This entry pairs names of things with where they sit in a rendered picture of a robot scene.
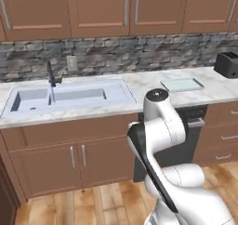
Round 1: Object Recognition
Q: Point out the pale grey sink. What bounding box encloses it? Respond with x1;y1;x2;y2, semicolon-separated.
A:
0;79;138;118

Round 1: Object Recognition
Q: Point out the black toaster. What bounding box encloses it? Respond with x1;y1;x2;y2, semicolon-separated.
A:
213;51;238;80

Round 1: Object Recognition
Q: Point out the white wall socket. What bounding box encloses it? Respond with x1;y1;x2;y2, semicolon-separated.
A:
66;55;79;73

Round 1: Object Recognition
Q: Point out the silver wall cupboard handle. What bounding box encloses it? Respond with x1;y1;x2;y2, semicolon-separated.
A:
134;0;140;26
123;0;129;27
0;0;12;31
227;0;238;24

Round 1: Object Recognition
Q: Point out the silver dishwasher handle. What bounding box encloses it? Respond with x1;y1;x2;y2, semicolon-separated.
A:
185;117;206;129

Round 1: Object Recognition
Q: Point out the pale glass tray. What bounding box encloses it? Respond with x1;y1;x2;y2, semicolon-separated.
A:
160;77;205;93

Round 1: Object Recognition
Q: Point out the silver base cupboard handle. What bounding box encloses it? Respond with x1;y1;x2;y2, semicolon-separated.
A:
80;144;87;168
69;145;76;169

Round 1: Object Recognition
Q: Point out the brown panel under sink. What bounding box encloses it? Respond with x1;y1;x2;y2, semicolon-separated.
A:
19;112;139;149

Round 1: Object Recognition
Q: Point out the black dishwasher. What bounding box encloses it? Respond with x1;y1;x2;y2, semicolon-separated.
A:
133;104;209;183

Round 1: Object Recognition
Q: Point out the black tap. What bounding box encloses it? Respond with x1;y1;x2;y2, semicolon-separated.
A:
46;60;65;103

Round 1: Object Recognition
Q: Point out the brown drawer front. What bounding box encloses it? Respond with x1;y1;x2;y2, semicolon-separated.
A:
192;144;238;166
215;101;238;126
200;123;238;150

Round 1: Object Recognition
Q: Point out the brown base cupboard door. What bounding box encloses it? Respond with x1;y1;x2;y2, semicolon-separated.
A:
8;142;84;200
75;135;136;189

